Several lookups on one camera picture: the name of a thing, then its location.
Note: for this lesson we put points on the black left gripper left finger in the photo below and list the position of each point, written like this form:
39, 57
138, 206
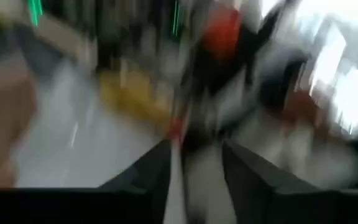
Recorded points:
104, 205

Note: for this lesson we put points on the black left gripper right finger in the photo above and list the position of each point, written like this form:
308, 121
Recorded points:
275, 205

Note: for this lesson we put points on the mustard yellow cloth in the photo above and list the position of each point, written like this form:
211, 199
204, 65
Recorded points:
132, 93

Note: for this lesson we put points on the pink cloth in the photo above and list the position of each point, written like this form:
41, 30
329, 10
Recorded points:
2, 124

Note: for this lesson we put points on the red background object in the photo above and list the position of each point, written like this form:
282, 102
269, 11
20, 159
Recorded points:
222, 34

